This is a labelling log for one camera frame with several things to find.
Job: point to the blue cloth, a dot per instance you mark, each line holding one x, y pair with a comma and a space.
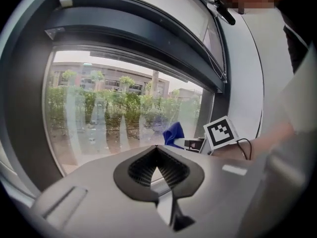
173, 134

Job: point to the awning window sash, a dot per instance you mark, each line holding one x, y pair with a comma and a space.
173, 9

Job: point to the brown building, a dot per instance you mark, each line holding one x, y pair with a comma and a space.
111, 74

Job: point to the grey low building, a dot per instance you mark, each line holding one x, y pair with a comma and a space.
188, 94

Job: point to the green hedge row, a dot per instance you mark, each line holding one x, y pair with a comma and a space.
74, 103

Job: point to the large window glass pane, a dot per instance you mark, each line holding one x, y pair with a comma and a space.
111, 137

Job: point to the grey metal window bracket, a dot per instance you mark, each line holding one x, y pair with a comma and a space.
54, 33

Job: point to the person's right forearm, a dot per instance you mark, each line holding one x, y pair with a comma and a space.
260, 145

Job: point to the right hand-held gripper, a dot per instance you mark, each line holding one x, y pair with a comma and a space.
220, 135

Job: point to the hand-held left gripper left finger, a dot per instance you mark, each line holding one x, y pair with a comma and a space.
99, 202

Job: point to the white window stopper block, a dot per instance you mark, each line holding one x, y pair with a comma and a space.
66, 2

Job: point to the dark window frame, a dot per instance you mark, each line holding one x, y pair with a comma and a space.
111, 21

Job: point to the tall street tree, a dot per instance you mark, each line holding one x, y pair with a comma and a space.
156, 83

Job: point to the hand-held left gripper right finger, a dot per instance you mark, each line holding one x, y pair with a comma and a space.
223, 195

